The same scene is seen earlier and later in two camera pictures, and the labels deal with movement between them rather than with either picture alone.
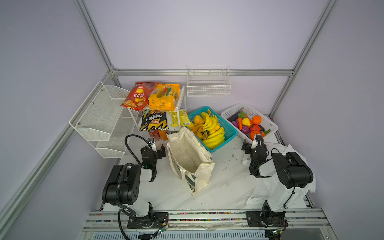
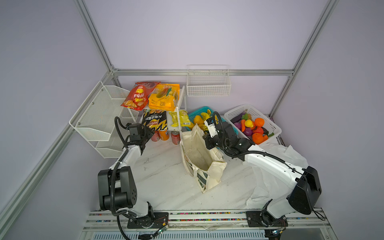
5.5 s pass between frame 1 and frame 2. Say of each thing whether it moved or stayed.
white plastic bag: stayed
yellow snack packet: stayed
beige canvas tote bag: moved
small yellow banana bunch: stayed
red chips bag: stayed
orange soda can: stayed
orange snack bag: stayed
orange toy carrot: moved
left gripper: moved
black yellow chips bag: stayed
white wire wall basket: stayed
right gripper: moved
